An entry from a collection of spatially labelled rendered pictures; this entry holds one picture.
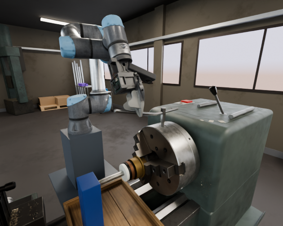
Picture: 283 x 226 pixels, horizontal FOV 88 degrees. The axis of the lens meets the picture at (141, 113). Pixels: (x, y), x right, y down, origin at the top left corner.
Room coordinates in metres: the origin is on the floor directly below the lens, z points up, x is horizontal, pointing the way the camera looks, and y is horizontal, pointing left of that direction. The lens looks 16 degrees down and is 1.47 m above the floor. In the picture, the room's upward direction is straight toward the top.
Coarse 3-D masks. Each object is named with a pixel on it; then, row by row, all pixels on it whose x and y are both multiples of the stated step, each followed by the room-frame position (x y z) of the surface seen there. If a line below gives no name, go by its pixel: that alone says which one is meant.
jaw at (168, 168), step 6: (150, 162) 0.53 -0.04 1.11; (156, 162) 0.52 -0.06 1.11; (162, 162) 0.52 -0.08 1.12; (168, 162) 0.51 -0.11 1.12; (150, 168) 0.51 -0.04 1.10; (156, 168) 0.49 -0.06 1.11; (162, 168) 0.49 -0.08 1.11; (168, 168) 0.47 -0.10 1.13; (174, 168) 0.48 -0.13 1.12; (180, 168) 0.48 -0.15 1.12; (156, 174) 0.48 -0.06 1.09; (162, 174) 0.49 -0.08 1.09; (168, 174) 0.46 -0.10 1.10; (174, 174) 0.48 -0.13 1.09
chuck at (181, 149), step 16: (144, 128) 0.65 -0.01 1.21; (160, 128) 0.59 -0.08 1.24; (176, 128) 0.61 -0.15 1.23; (160, 144) 0.56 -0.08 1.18; (176, 144) 0.52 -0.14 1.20; (176, 160) 0.49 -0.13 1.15; (192, 160) 0.52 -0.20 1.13; (160, 176) 0.55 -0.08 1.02; (176, 176) 0.48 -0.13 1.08; (192, 176) 0.51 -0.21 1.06; (160, 192) 0.55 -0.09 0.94
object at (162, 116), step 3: (162, 108) 0.60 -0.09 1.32; (165, 108) 0.61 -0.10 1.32; (162, 111) 0.60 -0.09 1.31; (165, 111) 0.61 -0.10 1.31; (162, 114) 0.60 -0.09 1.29; (165, 114) 0.61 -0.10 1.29; (162, 117) 0.60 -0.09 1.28; (162, 120) 0.60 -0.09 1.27; (162, 123) 0.61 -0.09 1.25; (162, 126) 0.61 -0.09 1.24
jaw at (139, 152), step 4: (140, 132) 0.68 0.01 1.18; (136, 136) 0.63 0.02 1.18; (140, 136) 0.63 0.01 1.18; (144, 136) 0.64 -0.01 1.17; (136, 140) 0.64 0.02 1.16; (140, 140) 0.62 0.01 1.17; (144, 140) 0.63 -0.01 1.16; (136, 144) 0.60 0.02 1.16; (140, 144) 0.60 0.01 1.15; (144, 144) 0.61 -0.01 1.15; (148, 144) 0.62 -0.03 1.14; (136, 148) 0.60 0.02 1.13; (140, 148) 0.59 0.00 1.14; (144, 148) 0.60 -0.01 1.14; (148, 148) 0.61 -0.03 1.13; (136, 152) 0.57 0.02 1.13; (140, 152) 0.58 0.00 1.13; (144, 152) 0.58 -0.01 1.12; (148, 152) 0.59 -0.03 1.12; (140, 156) 0.56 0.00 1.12
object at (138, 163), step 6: (126, 162) 0.52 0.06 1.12; (132, 162) 0.52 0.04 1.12; (138, 162) 0.52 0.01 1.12; (144, 162) 0.54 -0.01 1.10; (132, 168) 0.50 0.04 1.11; (138, 168) 0.50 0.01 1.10; (144, 168) 0.51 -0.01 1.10; (132, 174) 0.49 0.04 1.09; (138, 174) 0.50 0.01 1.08; (144, 174) 0.51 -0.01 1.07
